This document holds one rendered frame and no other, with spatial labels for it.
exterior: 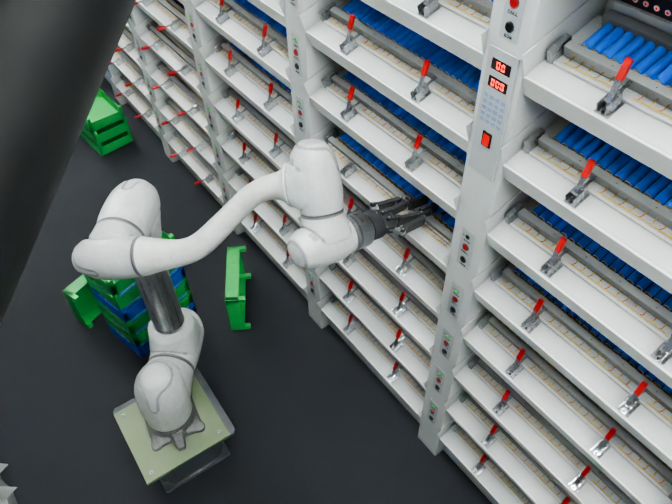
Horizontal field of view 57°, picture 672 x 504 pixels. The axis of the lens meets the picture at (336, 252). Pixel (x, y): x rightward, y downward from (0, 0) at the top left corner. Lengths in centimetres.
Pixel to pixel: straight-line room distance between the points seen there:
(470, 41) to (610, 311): 59
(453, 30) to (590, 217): 44
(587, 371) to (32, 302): 234
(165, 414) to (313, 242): 90
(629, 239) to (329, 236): 61
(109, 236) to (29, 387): 125
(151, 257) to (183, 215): 164
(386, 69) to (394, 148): 21
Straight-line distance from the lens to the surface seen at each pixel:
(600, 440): 164
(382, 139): 164
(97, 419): 258
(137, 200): 171
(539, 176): 127
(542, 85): 117
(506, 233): 142
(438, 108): 142
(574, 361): 150
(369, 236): 148
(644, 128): 110
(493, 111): 125
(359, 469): 232
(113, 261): 159
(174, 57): 290
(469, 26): 130
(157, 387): 200
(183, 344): 210
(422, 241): 166
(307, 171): 136
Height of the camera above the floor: 213
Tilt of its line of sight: 47 degrees down
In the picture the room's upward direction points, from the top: 1 degrees counter-clockwise
